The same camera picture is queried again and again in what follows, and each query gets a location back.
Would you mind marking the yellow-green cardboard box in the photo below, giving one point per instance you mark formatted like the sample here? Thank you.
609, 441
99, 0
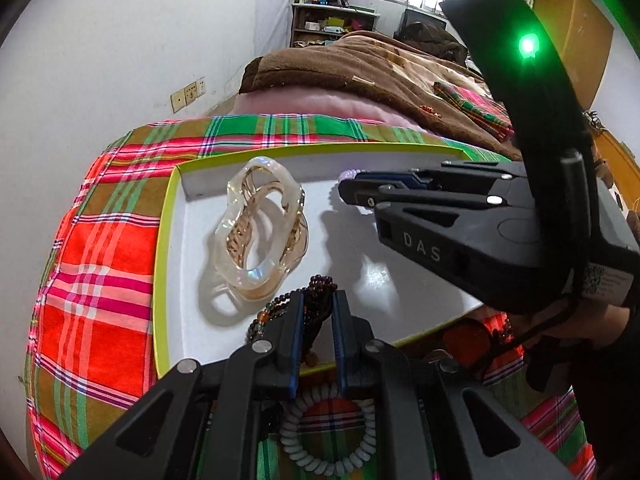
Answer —
350, 270

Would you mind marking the folded plaid cloth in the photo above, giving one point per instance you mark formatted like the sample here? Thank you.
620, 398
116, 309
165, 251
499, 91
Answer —
475, 105

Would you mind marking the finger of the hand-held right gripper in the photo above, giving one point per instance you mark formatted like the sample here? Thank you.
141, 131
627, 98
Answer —
425, 245
385, 176

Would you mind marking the black television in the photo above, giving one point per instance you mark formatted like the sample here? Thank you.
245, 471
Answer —
415, 17

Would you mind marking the brown fleece blanket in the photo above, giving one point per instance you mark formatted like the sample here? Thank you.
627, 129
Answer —
350, 60

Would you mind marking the red green plaid blanket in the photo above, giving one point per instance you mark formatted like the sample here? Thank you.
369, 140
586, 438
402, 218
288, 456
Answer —
100, 260

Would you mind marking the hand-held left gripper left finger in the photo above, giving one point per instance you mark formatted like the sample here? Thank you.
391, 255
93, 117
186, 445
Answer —
297, 340

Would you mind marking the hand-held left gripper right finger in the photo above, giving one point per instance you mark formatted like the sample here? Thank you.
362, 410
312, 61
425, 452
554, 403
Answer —
341, 340

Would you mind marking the clear beige hair claw clip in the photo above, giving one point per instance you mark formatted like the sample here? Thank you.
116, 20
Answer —
220, 237

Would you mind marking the wooden wardrobe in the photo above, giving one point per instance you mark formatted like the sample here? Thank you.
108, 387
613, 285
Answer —
575, 35

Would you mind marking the dark brown garment pile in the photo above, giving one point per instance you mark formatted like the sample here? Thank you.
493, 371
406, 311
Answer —
435, 40

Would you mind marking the white storage shelf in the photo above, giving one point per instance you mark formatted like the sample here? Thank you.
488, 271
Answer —
300, 25

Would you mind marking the beige wall socket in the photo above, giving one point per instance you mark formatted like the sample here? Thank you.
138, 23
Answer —
178, 101
195, 89

